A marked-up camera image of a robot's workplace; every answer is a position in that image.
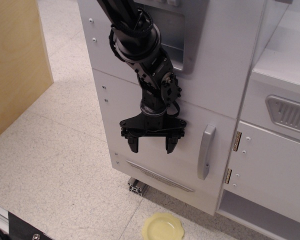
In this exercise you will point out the lower brass door hinge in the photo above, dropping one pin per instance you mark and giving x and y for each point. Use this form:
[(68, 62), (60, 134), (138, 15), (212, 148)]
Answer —
[(228, 176)]

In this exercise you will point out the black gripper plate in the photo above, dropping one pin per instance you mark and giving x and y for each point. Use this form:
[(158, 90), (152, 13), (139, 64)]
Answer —
[(172, 128)]

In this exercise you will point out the upper brass door hinge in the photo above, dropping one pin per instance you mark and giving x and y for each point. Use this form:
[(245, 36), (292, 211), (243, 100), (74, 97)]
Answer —
[(237, 141)]

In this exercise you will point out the silver ice dispenser recess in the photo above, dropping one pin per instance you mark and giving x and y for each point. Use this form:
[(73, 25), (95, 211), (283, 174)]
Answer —
[(180, 23)]

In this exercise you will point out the white toy kitchen fridge cabinet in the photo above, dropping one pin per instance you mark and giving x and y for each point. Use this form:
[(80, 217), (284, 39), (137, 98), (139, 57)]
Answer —
[(225, 53)]

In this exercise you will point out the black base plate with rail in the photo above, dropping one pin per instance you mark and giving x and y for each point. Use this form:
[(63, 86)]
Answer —
[(14, 228)]

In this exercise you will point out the silver fridge door handle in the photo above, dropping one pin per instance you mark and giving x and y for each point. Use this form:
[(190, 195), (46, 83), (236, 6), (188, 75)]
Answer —
[(203, 156)]

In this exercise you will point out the white low fridge door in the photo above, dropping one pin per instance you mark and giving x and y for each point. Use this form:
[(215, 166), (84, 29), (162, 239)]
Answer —
[(175, 173)]

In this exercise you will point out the aluminium extrusion foot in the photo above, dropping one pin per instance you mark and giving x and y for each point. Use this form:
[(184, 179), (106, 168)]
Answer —
[(138, 187)]

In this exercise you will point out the silver oven vent panel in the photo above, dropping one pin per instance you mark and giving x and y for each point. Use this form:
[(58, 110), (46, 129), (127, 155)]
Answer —
[(284, 112)]

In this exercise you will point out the brass door hinge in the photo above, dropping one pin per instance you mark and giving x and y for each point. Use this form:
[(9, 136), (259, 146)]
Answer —
[(228, 176), (237, 141)]

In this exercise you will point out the plywood side panel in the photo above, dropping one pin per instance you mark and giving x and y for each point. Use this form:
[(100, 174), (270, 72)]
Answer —
[(25, 71)]

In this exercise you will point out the white oven cabinet door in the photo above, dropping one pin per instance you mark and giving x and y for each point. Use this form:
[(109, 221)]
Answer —
[(266, 170)]

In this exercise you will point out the pale yellow plastic plate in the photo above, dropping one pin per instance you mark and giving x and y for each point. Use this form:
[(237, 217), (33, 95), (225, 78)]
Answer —
[(162, 226)]

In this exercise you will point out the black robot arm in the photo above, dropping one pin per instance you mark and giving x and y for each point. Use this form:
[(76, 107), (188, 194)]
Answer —
[(136, 40)]

